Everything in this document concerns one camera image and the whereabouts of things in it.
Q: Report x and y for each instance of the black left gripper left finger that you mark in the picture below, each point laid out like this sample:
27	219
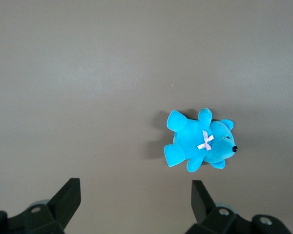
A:
63	204

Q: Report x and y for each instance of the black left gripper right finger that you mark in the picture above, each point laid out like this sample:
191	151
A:
205	207

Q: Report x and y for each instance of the blue teddy bear plush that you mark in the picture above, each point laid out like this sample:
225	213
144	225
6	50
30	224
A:
188	136

